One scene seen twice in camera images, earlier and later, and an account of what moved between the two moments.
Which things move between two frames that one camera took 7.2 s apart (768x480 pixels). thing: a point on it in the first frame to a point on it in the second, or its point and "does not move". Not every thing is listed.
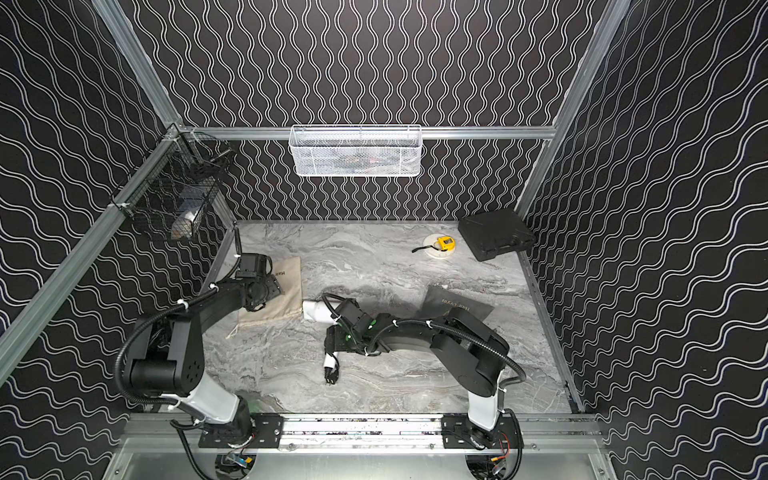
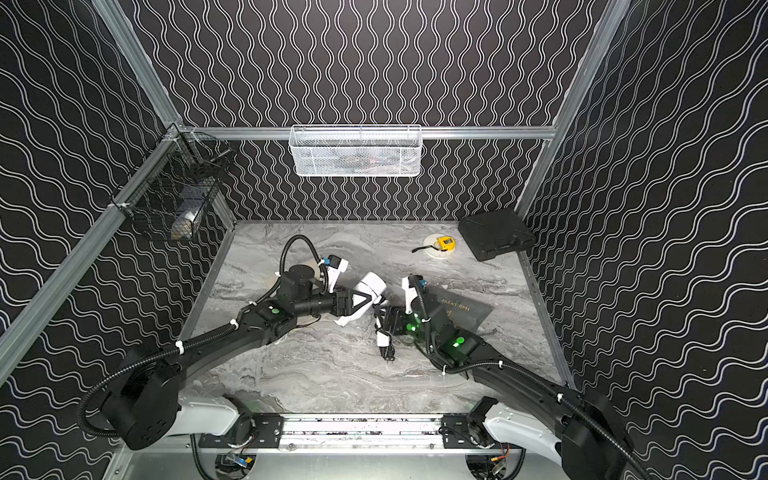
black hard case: [494, 234] does not move
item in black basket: [182, 228] does not move
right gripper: [333, 336] to [397, 314]
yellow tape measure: [447, 243] does not move
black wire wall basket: [171, 194] does not move
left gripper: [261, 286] to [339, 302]
